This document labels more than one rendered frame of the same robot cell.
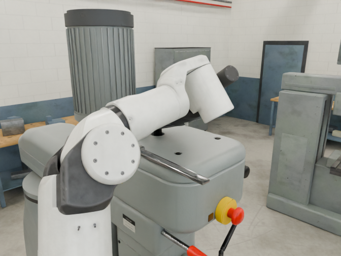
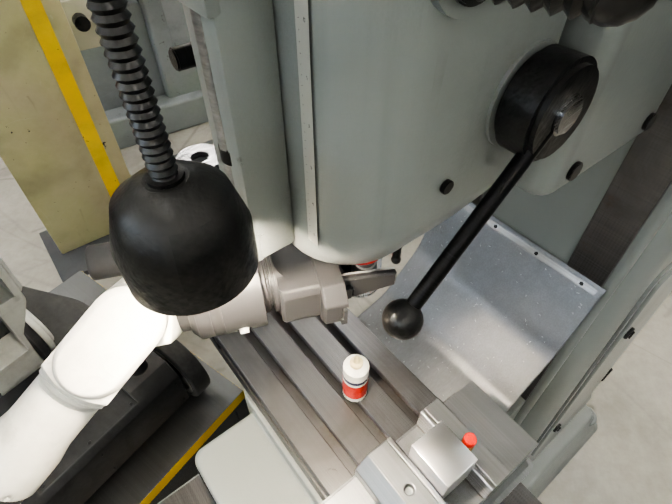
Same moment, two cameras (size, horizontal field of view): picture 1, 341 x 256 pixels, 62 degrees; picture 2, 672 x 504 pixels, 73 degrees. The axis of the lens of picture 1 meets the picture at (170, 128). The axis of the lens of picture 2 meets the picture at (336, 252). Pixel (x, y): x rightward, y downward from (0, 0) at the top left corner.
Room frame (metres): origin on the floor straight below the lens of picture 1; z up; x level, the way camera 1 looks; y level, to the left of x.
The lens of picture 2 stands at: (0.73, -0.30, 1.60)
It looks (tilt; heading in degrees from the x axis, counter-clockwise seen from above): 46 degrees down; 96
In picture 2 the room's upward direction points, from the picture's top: straight up
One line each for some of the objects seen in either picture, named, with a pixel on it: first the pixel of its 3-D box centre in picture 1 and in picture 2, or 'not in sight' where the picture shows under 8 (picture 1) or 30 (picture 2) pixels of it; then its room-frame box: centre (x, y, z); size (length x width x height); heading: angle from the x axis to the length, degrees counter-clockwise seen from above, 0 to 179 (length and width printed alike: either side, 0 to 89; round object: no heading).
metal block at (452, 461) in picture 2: not in sight; (440, 461); (0.84, -0.08, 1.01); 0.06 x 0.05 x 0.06; 134
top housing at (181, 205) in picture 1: (154, 159); not in sight; (0.73, 0.05, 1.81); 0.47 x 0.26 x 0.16; 45
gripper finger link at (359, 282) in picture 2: not in sight; (368, 284); (0.73, 0.01, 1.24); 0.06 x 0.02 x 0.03; 22
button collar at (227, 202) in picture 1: (226, 210); not in sight; (0.56, -0.13, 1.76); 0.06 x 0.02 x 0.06; 135
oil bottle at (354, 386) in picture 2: not in sight; (355, 374); (0.73, 0.05, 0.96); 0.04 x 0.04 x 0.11
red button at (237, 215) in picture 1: (235, 215); not in sight; (0.54, -0.14, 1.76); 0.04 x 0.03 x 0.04; 135
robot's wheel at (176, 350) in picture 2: not in sight; (177, 364); (0.24, 0.28, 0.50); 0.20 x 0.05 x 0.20; 151
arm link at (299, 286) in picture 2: not in sight; (277, 281); (0.64, 0.00, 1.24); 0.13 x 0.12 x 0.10; 112
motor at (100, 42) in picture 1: (103, 67); not in sight; (0.90, 0.21, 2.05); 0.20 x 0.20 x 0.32
